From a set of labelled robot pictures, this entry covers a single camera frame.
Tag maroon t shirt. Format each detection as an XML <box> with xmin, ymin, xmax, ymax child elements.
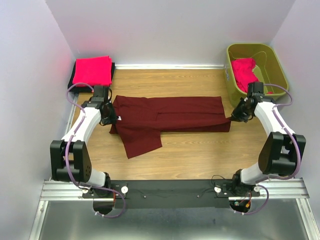
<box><xmin>110</xmin><ymin>95</ymin><xmax>231</xmax><ymax>159</ymax></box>

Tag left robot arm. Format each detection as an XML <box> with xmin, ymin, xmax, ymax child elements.
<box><xmin>49</xmin><ymin>83</ymin><xmax>120</xmax><ymax>198</ymax></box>

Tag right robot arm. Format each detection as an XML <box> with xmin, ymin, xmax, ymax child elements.
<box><xmin>230</xmin><ymin>82</ymin><xmax>306</xmax><ymax>196</ymax></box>

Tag folded pink t shirt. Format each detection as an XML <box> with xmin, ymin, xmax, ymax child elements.
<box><xmin>72</xmin><ymin>56</ymin><xmax>112</xmax><ymax>87</ymax></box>

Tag folded black t shirt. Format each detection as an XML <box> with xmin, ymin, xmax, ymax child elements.
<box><xmin>67</xmin><ymin>62</ymin><xmax>116</xmax><ymax>94</ymax></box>

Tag pink t shirt in bin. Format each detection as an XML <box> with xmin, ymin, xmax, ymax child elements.
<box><xmin>231</xmin><ymin>57</ymin><xmax>262</xmax><ymax>93</ymax></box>

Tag olive green plastic bin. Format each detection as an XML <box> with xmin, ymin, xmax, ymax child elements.
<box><xmin>224</xmin><ymin>43</ymin><xmax>289</xmax><ymax>107</ymax></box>

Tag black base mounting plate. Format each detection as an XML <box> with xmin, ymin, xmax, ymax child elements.
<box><xmin>82</xmin><ymin>179</ymin><xmax>266</xmax><ymax>210</ymax></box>

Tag aluminium frame rail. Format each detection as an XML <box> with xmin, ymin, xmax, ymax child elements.
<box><xmin>115</xmin><ymin>64</ymin><xmax>224</xmax><ymax>70</ymax></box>

